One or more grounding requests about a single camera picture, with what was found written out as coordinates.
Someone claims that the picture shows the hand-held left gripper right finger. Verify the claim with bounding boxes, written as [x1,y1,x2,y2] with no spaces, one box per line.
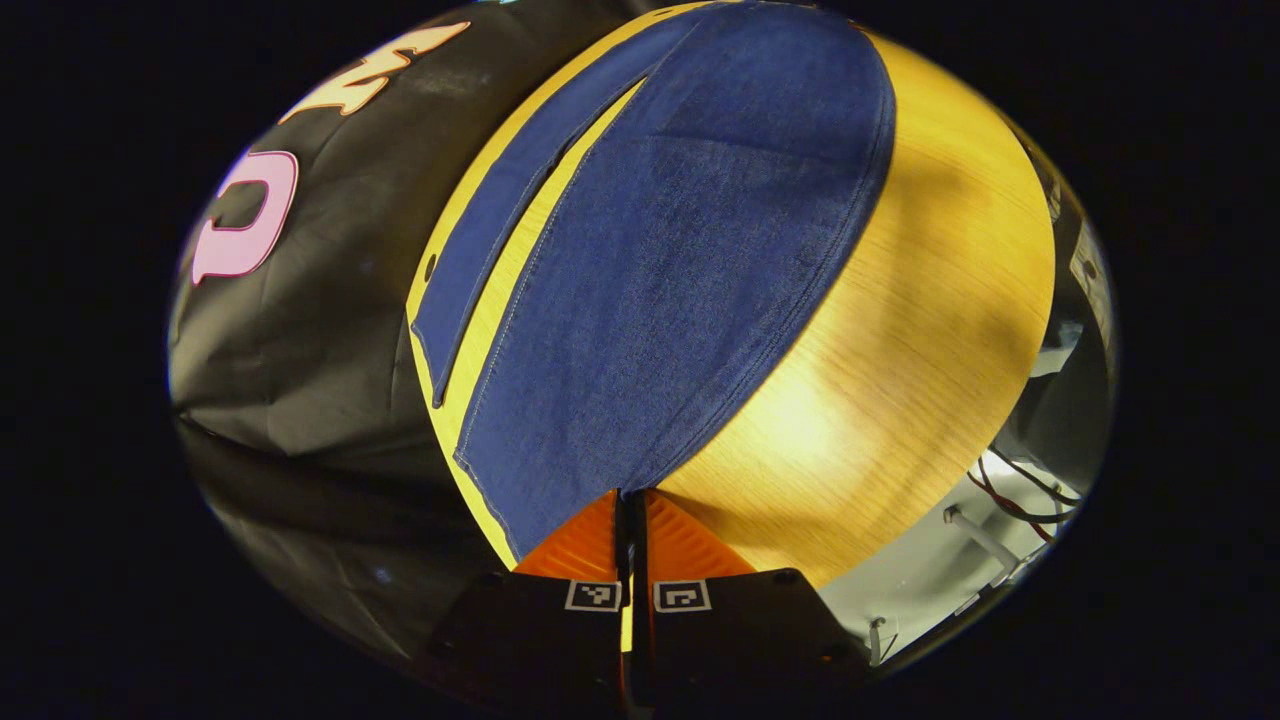
[632,488,871,720]

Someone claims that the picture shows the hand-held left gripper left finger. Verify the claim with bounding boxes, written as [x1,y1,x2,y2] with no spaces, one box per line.
[430,488,633,720]

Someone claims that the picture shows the blue denim jeans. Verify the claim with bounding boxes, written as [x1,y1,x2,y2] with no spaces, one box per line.
[410,0,897,561]

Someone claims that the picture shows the black backdrop cloth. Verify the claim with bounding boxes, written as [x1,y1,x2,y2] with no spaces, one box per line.
[168,0,701,691]

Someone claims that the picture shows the red cable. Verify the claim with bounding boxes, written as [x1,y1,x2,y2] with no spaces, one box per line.
[965,455,1081,526]

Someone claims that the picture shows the black cable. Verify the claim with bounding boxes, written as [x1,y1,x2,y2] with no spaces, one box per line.
[985,445,1086,506]

